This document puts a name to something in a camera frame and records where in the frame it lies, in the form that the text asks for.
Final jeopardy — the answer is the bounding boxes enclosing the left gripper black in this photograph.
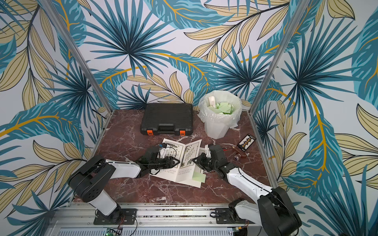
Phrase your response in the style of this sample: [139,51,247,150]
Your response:
[149,155,180,169]

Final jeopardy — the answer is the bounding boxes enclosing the green sticky note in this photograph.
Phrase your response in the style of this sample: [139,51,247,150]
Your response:
[192,172,206,183]

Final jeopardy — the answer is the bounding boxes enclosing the green cover picture book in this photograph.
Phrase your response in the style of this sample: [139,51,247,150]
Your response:
[151,139,203,188]

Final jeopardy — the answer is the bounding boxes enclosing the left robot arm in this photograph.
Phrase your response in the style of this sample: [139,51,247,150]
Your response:
[67,145,180,224]

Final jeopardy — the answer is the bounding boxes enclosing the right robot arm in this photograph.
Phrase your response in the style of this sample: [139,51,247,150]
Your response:
[192,145,302,236]

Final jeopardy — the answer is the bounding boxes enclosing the green sticky notes in bin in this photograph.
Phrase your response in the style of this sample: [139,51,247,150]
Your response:
[208,96,235,115]

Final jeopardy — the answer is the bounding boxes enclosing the black plastic tool case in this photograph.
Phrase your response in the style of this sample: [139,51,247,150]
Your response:
[140,103,194,136]

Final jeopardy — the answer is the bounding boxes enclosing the black patterned card box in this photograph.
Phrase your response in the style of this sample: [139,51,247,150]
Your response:
[237,134,256,152]

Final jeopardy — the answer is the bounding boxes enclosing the white lined trash bin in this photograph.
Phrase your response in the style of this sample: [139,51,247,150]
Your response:
[198,90,242,139]

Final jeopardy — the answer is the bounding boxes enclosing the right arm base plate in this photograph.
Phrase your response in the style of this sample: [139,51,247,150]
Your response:
[210,208,250,225]

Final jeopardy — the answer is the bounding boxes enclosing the aluminium front rail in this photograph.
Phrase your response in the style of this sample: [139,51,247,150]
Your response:
[45,203,267,236]

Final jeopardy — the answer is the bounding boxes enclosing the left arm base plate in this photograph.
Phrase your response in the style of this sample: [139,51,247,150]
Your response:
[94,208,137,225]

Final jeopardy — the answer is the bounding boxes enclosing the right aluminium frame post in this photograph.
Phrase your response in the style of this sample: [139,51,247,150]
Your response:
[249,1,309,117]

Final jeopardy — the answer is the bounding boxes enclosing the aluminium frame post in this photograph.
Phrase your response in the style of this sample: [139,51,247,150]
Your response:
[249,1,309,117]
[39,0,113,114]

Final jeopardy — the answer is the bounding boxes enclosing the left aluminium frame post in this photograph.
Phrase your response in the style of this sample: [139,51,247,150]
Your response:
[39,0,113,114]

